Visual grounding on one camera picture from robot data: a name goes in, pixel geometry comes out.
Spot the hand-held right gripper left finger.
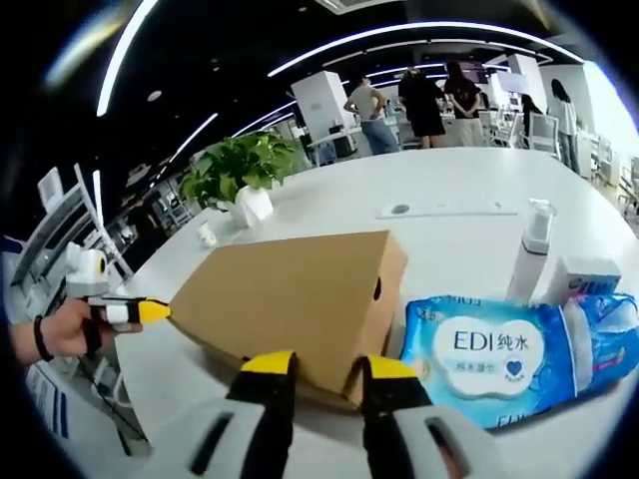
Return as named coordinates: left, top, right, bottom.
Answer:
left=148, top=350, right=299, bottom=479

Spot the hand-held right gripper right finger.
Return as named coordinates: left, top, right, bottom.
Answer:
left=351, top=353, right=506, bottom=479

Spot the brown cardboard shoe box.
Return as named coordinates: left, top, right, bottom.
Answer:
left=168, top=229, right=409, bottom=411

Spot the blue wet wipes pack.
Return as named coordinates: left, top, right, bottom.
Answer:
left=398, top=293, right=580, bottom=430

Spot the white pump bottle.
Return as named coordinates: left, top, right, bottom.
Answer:
left=504, top=198, right=557, bottom=303

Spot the blue soft tissue pack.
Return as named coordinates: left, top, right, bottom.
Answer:
left=561, top=291, right=639, bottom=395

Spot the white printed carton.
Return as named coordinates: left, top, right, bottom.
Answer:
left=551, top=256, right=623, bottom=306

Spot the person's left hand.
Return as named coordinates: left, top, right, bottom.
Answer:
left=48, top=300, right=109, bottom=359

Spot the metal shelf rack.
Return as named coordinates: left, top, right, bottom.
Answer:
left=9, top=164, right=131, bottom=310

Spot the black wristband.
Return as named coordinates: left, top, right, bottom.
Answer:
left=32, top=314, right=54, bottom=363

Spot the green potted plant white pot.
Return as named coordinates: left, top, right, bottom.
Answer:
left=179, top=132, right=301, bottom=226

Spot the ceiling light strip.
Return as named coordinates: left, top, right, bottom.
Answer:
left=169, top=112, right=221, bottom=164
left=268, top=20, right=585, bottom=79
left=97, top=0, right=159, bottom=119

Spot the white table socket strip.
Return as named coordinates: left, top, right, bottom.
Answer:
left=374, top=199, right=518, bottom=221

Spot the white square pillar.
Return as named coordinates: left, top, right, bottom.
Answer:
left=291, top=70, right=358, bottom=144

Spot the white office chair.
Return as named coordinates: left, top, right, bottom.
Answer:
left=526, top=112, right=560, bottom=156

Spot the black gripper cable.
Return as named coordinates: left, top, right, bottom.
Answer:
left=84, top=368, right=146, bottom=445

